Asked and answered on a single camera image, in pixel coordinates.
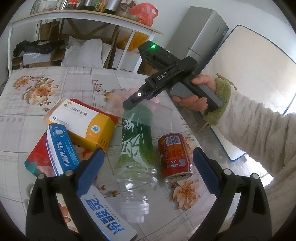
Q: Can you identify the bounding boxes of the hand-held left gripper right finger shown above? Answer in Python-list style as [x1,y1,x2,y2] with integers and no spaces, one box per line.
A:
[192,146,273,241]

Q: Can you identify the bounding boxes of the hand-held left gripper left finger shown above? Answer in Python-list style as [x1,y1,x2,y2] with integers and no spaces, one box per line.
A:
[25,148,105,241]

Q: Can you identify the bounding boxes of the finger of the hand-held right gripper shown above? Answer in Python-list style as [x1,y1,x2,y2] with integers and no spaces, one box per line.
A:
[122,85,162,110]

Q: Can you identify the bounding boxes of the clear plastic bag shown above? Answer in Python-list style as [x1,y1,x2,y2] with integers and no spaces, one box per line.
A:
[102,89,183,135]

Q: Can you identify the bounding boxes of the red drink can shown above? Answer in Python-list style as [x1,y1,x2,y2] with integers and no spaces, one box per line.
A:
[158,133,193,182]

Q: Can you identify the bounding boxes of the small blue toothpaste box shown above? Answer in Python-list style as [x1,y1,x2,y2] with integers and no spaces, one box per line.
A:
[46,123,81,176]

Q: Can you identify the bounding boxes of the green label plastic bottle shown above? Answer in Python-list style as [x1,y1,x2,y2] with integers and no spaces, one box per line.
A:
[115,108,159,223]

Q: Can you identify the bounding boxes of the orange white medicine box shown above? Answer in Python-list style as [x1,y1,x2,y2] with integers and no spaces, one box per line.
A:
[43,98,116,152]

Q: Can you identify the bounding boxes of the person's right forearm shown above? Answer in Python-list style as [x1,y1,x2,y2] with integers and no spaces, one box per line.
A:
[203,77,296,193]

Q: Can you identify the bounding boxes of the person's right hand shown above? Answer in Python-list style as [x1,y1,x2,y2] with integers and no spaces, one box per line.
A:
[172,75,218,111]

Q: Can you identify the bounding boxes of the yellow bag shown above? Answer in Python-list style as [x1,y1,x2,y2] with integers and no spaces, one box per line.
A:
[117,31,148,51]

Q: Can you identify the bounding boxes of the grey fridge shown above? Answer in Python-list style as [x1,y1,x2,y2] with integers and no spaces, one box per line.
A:
[165,6,229,70]

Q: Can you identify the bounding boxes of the orange plastic bag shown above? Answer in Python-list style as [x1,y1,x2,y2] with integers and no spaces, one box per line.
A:
[131,2,158,27]

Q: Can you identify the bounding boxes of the metal tray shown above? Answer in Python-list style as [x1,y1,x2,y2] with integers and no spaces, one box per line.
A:
[117,10,141,22]

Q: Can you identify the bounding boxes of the red foil packet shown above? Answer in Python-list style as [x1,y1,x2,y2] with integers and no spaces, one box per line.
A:
[25,98,122,180]

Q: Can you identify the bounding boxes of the white sack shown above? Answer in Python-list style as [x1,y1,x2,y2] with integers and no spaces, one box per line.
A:
[62,37,112,69]

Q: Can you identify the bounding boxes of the steel pot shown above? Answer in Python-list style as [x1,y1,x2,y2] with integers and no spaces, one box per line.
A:
[77,0,95,11]
[105,0,122,14]

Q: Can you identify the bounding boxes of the pickle jar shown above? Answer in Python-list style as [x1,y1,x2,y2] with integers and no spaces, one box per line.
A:
[94,0,107,12]

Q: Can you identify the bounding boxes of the white side table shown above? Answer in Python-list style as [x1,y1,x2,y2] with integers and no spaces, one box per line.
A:
[7,10,163,77]

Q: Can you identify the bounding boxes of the clear storage box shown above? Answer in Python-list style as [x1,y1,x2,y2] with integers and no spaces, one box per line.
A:
[23,50,56,67]

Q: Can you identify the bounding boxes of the brown cardboard box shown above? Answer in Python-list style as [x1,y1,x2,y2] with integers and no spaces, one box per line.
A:
[38,22,58,42]

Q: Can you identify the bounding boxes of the black bag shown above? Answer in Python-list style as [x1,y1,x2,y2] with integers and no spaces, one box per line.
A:
[13,40,66,57]

